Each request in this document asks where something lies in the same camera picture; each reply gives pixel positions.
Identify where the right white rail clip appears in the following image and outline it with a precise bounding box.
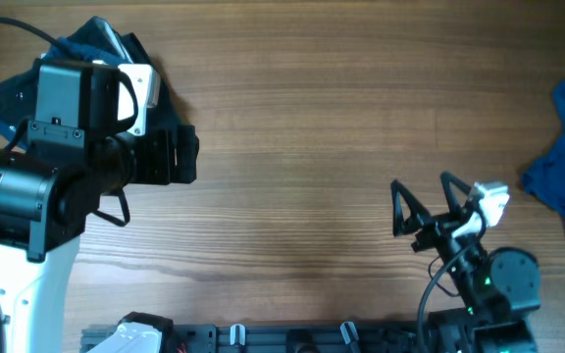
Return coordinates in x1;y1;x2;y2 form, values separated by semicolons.
339;321;361;353

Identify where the left white rail clip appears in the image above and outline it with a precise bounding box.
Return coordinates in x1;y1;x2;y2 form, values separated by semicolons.
230;324;246;347

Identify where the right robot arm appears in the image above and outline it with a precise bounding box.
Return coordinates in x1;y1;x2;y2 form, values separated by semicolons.
390;172;541;352

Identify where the folded dark blue garment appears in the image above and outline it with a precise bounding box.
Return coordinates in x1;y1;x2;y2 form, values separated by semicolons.
0;37;125;141

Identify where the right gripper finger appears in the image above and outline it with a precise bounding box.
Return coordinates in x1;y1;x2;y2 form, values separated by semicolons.
439;172;472;213
390;179;433;236

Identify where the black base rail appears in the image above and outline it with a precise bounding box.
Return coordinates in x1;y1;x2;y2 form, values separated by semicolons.
79;321;436;353

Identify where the white rail clip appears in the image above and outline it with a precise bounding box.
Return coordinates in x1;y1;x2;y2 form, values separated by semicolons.
230;324;246;347
339;321;361;353

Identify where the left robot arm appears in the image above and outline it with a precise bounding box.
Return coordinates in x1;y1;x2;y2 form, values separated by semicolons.
0;60;199;352

